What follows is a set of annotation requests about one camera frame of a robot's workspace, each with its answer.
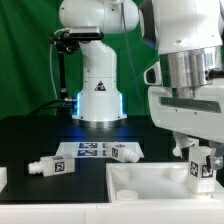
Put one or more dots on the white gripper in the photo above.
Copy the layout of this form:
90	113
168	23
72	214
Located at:
201	116

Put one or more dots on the white square table top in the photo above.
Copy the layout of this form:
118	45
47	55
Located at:
154	182

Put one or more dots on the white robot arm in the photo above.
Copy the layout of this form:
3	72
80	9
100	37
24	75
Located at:
188	95

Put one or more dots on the white tag sheet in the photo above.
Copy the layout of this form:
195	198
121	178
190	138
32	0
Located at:
96	149

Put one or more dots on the white front wall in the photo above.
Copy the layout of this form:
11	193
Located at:
190	212

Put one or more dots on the black camera on stand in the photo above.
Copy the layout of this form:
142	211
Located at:
66	41

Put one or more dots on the white left wall block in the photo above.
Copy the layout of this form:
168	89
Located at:
3	178

